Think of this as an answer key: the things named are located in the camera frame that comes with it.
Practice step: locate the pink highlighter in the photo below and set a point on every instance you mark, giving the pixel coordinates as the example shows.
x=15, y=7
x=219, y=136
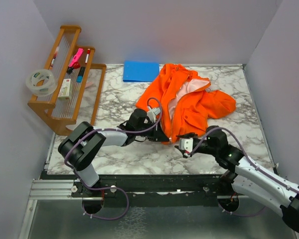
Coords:
x=76, y=56

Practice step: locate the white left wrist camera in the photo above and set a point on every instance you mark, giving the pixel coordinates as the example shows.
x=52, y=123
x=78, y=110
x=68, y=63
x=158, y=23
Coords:
x=153, y=113

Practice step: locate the wooden tiered rack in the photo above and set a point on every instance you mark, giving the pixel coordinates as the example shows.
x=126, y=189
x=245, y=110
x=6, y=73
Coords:
x=60, y=86

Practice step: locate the red white marker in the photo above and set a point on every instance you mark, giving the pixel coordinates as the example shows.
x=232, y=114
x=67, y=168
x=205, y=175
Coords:
x=87, y=55

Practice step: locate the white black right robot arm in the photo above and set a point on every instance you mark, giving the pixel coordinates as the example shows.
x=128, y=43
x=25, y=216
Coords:
x=246, y=176

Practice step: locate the red capped pen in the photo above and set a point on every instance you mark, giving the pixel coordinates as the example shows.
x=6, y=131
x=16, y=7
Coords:
x=53, y=58

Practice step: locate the blue folder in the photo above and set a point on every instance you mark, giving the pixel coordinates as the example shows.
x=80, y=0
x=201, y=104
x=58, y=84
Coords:
x=135, y=71

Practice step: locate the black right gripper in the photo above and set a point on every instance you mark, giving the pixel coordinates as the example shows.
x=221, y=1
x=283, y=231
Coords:
x=192, y=135

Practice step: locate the blue black marker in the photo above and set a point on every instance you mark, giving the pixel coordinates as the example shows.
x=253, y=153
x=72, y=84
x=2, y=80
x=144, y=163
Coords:
x=80, y=74

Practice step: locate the red black small clip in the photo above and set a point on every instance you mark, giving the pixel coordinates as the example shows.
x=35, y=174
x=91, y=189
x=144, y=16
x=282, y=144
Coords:
x=71, y=68

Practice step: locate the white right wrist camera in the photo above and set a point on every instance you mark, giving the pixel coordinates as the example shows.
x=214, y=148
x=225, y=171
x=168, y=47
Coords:
x=186, y=146

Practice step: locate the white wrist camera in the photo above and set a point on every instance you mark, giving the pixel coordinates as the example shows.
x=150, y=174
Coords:
x=153, y=113
x=186, y=146

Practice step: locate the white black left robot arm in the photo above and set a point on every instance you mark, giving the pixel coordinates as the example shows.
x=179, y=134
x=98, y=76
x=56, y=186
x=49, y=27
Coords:
x=81, y=146

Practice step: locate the clear tape roll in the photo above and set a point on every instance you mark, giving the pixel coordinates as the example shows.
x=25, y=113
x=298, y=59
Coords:
x=41, y=82

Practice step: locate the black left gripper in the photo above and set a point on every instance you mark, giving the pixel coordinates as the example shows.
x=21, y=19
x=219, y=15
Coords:
x=158, y=134

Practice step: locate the small white green box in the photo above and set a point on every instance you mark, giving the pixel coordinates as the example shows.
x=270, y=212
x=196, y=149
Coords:
x=65, y=92

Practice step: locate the silver aluminium frame rail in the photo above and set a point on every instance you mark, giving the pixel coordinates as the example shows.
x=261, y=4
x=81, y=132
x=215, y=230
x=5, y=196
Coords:
x=51, y=190

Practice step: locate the black mounting rail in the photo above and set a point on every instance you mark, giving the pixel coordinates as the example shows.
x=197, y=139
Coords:
x=152, y=190

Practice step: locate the orange zip jacket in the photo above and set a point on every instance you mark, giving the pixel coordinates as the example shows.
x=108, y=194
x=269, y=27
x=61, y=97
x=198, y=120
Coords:
x=186, y=103

